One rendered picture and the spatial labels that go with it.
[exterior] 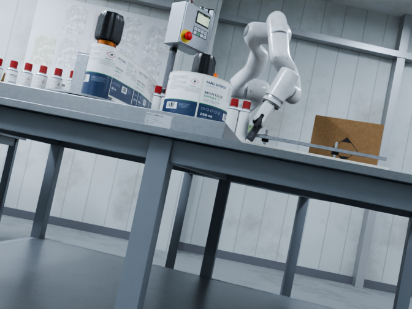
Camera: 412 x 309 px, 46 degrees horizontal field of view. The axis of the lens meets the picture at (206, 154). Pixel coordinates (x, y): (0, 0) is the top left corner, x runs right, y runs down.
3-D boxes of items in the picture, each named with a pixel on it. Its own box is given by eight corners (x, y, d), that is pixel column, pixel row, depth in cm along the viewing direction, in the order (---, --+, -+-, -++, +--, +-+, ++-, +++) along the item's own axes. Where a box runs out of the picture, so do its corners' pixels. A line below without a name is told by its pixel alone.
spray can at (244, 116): (230, 147, 204) (240, 99, 205) (233, 148, 209) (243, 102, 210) (242, 149, 202) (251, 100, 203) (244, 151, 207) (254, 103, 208)
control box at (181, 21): (163, 43, 219) (171, 2, 220) (190, 56, 231) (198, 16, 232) (178, 41, 212) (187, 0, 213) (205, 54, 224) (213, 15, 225)
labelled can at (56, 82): (41, 110, 218) (51, 66, 220) (46, 113, 224) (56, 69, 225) (51, 113, 218) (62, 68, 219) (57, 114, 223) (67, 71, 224)
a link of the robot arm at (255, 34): (254, 105, 271) (225, 102, 269) (252, 89, 278) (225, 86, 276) (281, 35, 231) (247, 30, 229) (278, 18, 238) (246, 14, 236)
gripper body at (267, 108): (264, 100, 210) (251, 122, 210) (263, 95, 200) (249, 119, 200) (279, 109, 209) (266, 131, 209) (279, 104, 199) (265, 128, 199)
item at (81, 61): (63, 111, 203) (76, 51, 204) (76, 116, 215) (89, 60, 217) (94, 117, 200) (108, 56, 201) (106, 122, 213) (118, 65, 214)
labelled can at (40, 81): (26, 108, 220) (36, 63, 221) (32, 110, 225) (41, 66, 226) (36, 110, 219) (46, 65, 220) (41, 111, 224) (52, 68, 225)
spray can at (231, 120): (221, 144, 203) (230, 96, 204) (218, 145, 208) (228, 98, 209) (232, 147, 203) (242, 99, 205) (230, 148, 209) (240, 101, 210)
